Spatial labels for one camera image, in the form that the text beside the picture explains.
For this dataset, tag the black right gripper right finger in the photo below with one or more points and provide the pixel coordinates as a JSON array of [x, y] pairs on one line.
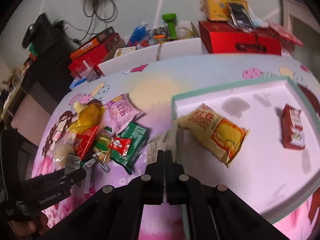
[[180, 188]]

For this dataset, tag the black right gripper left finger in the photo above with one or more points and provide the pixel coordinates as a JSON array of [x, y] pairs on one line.
[[148, 189]]

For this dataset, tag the white green biscuit packet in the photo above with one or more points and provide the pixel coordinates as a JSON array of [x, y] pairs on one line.
[[73, 163]]

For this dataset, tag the clear packet round bun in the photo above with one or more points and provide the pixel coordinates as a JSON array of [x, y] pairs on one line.
[[61, 151]]

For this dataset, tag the small red candy packet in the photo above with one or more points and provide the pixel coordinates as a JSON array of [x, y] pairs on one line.
[[121, 145]]

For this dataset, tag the green cow snack packet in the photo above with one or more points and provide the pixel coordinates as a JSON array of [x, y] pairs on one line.
[[101, 152]]

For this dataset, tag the red Rosekiss snack packet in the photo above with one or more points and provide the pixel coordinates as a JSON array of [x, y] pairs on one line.
[[84, 141]]

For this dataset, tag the yellow cream snack packet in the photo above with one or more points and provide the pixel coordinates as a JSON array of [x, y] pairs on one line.
[[216, 133]]

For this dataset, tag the dark green snack packet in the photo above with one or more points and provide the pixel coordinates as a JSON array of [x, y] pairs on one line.
[[140, 137]]

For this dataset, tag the pink snack packet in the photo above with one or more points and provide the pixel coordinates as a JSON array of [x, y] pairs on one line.
[[122, 112]]

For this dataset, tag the yellow transparent cake packet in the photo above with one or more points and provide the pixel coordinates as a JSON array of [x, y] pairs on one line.
[[89, 117]]

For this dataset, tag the white tray with teal rim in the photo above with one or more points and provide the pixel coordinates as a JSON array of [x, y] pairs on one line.
[[271, 179]]

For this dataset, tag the cream jelly cup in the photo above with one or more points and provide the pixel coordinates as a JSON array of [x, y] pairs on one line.
[[78, 107]]

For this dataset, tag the cartoon printed tablecloth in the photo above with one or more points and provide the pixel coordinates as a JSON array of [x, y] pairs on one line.
[[150, 88]]

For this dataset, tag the blue white tissue pack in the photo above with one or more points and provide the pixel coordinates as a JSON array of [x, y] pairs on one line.
[[78, 82]]

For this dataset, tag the dark red snack packet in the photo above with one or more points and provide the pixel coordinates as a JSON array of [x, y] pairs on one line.
[[292, 128]]

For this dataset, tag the clear plastic container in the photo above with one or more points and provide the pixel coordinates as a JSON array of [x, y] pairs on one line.
[[83, 70]]

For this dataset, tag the white cardboard box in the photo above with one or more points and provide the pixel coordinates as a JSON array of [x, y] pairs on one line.
[[137, 60]]

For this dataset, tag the red box under orange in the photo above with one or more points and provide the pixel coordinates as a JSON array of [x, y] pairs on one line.
[[99, 53]]

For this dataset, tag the red gift box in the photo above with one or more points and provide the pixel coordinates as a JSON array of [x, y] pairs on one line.
[[222, 38]]

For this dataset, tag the round clear tape roll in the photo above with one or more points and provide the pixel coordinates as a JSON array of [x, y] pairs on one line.
[[183, 33]]

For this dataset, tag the blue bottle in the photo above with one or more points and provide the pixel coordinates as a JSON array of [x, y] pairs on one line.
[[137, 35]]

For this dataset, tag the orange flat box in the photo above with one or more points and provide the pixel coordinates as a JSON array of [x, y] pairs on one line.
[[99, 39]]

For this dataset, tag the green dumbbell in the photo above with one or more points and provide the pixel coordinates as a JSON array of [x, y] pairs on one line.
[[170, 20]]

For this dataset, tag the red patterned lid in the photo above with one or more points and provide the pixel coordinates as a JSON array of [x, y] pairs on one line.
[[285, 34]]

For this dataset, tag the yellow carton with handle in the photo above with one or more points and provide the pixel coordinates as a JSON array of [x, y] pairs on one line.
[[218, 10]]

